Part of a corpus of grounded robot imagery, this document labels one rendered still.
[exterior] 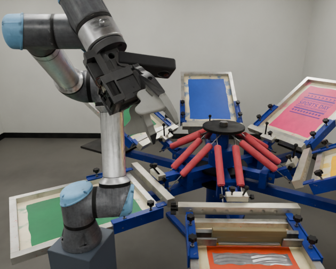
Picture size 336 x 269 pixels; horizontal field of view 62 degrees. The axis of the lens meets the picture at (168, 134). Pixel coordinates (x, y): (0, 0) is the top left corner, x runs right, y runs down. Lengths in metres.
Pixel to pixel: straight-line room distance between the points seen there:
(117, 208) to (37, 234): 0.75
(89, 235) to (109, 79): 0.74
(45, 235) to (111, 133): 0.85
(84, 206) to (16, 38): 0.59
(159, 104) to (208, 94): 2.62
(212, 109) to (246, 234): 1.70
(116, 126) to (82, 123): 4.77
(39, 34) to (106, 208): 0.62
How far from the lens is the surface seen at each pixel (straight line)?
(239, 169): 1.88
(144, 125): 0.57
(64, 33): 0.67
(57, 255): 1.18
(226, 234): 1.46
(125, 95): 0.49
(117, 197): 1.02
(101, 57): 0.53
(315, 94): 2.97
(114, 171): 1.02
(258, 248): 1.55
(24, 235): 1.73
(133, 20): 5.30
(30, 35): 0.69
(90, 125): 5.75
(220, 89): 3.15
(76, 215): 1.06
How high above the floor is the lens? 1.94
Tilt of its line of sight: 19 degrees down
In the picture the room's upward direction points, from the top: straight up
